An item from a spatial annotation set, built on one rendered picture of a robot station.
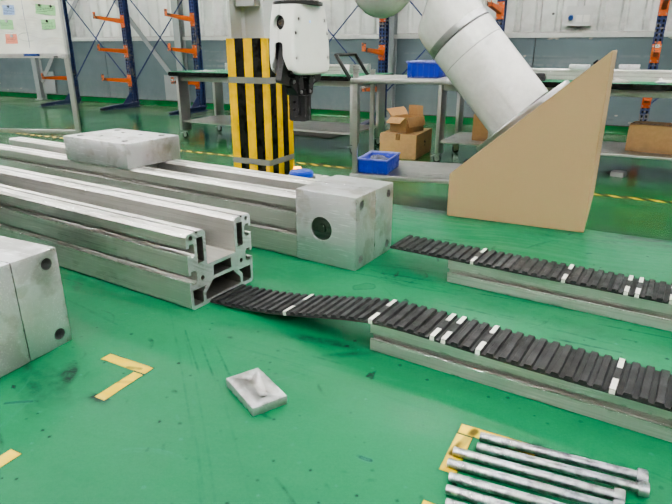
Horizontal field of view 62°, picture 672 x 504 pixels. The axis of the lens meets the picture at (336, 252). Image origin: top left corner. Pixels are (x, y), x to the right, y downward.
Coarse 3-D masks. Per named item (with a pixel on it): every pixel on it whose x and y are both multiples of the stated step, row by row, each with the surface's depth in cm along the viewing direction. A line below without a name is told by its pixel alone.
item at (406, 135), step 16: (400, 112) 575; (416, 112) 575; (400, 128) 558; (416, 128) 566; (480, 128) 522; (640, 128) 465; (656, 128) 458; (384, 144) 562; (400, 144) 555; (416, 144) 550; (640, 144) 468; (656, 144) 461
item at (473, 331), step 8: (472, 320) 50; (464, 328) 49; (472, 328) 49; (480, 328) 49; (488, 328) 49; (456, 336) 48; (464, 336) 47; (472, 336) 47; (480, 336) 48; (456, 344) 46; (464, 344) 46; (472, 344) 46
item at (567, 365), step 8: (560, 352) 45; (568, 352) 45; (576, 352) 45; (584, 352) 45; (560, 360) 44; (568, 360) 44; (576, 360) 44; (584, 360) 44; (552, 368) 43; (560, 368) 43; (568, 368) 43; (576, 368) 43; (552, 376) 42; (560, 376) 42; (568, 376) 42; (576, 376) 42
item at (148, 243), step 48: (0, 192) 74; (48, 192) 81; (96, 192) 75; (48, 240) 72; (96, 240) 66; (144, 240) 62; (192, 240) 58; (240, 240) 65; (144, 288) 63; (192, 288) 59
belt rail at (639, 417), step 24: (384, 336) 51; (408, 336) 49; (408, 360) 50; (432, 360) 49; (456, 360) 48; (480, 360) 46; (504, 384) 46; (528, 384) 45; (552, 384) 43; (576, 384) 42; (576, 408) 43; (600, 408) 42; (624, 408) 42; (648, 408) 40; (648, 432) 40
